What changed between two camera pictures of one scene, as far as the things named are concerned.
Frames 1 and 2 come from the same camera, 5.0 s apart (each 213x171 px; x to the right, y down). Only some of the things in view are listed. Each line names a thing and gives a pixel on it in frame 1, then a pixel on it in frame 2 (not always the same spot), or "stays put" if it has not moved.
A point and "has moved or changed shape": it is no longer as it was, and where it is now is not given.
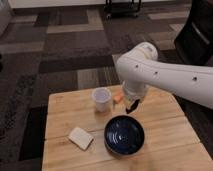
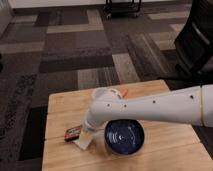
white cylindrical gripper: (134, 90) to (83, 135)
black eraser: (133, 106) has moved or changed shape
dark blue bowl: (124, 135) stays put
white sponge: (81, 138) stays put
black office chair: (194, 43) stays put
